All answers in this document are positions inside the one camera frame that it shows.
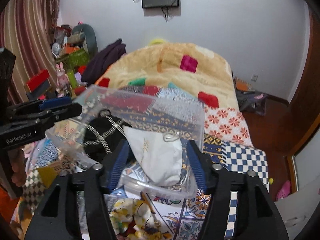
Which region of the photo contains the black chain-trimmed bag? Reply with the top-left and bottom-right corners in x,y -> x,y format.
82,109 -> 132,163

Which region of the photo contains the white drawstring pouch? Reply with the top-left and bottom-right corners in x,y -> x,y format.
123,126 -> 183,187

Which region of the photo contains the clear plastic storage box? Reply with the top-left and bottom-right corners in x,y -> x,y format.
46,85 -> 204,200

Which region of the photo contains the person's left hand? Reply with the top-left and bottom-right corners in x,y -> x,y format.
11,148 -> 27,187

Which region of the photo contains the pink bunny doll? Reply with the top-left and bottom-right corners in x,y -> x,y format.
56,62 -> 70,96

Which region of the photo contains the red box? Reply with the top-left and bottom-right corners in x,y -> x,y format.
24,69 -> 50,93

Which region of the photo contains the green bottle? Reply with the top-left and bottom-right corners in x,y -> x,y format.
67,69 -> 78,89

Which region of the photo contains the green gift box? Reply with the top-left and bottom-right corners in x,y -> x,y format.
56,48 -> 91,70

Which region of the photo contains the dark purple clothing pile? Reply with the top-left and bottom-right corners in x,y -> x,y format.
81,38 -> 126,85

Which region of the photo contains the floral yellow fabric pouch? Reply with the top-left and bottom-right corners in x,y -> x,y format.
109,198 -> 163,239

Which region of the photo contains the patterned patchwork bed sheet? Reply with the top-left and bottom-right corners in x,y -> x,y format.
15,86 -> 271,240

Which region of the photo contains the grey green plush toy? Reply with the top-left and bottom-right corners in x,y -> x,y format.
67,23 -> 98,57

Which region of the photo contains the striped brown curtain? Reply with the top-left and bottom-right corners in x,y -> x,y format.
1,0 -> 60,103

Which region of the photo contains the brown wooden door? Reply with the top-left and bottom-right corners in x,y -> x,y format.
290,14 -> 319,145

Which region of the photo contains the purple backpack on floor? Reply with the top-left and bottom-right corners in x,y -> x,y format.
236,90 -> 267,116

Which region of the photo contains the orange notebook on floor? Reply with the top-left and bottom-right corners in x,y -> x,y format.
234,77 -> 255,93

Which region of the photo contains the beige patchwork plush blanket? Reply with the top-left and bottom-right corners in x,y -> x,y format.
101,42 -> 239,109

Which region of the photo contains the yellow plush ring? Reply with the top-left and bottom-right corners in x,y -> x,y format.
149,37 -> 167,46

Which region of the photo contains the wall power socket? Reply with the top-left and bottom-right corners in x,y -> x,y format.
251,74 -> 258,82

